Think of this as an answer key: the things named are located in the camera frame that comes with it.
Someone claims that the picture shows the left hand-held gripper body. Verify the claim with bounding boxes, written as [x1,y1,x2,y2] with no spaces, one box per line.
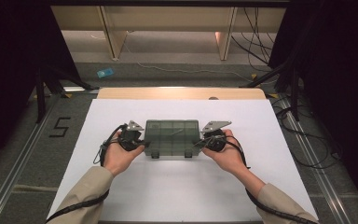
[117,119,147,153]

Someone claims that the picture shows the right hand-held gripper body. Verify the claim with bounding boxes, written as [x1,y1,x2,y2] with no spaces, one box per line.
[200,120,233,153]

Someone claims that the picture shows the smoky clear plastic compartment box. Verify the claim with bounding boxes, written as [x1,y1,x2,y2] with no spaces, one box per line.
[143,119,202,160]

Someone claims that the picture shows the person's right hand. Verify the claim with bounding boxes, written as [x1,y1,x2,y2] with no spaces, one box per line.
[201,129,250,175]

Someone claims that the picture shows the person's left hand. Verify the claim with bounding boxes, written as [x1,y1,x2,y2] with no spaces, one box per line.
[103,130,145,178]

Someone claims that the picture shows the white table sheet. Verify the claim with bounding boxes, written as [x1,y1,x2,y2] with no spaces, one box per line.
[48,98,320,223]

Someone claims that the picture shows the blue card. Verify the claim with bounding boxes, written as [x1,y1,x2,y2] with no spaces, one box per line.
[96,67,116,79]

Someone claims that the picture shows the black metal stand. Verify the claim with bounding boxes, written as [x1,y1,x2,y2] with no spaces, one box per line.
[239,59,302,122]
[34,63,101,124]

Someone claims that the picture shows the beige wooden desk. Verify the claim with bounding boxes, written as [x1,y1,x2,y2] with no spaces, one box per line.
[50,6,287,62]

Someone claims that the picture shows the black curtain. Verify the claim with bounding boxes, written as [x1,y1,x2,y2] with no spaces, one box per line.
[268,0,358,217]
[0,0,83,175]

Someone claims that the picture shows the right hand-held gripper black cable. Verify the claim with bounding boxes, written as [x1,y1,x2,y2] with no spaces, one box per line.
[223,133,321,224]

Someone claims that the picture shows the hand-held gripper black cable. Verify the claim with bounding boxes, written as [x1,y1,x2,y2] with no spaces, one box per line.
[223,133,321,224]
[45,123,129,224]

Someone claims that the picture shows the left hand-held gripper black cable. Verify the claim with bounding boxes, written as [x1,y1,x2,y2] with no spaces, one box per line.
[45,123,129,224]

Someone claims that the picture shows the white floor cable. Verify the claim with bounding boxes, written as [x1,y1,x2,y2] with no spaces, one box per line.
[122,42,255,84]

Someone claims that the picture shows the black floor cables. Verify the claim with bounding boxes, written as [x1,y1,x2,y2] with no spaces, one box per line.
[272,95,344,170]

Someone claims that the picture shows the hanging black cables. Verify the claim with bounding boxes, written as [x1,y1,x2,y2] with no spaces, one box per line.
[230,7,278,67]

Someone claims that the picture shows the metal floor rail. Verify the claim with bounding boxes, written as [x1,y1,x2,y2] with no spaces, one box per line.
[279,96,355,224]
[0,92,62,224]

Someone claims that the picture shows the black overhead frame bar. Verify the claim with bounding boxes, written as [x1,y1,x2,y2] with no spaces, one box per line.
[48,0,291,7]

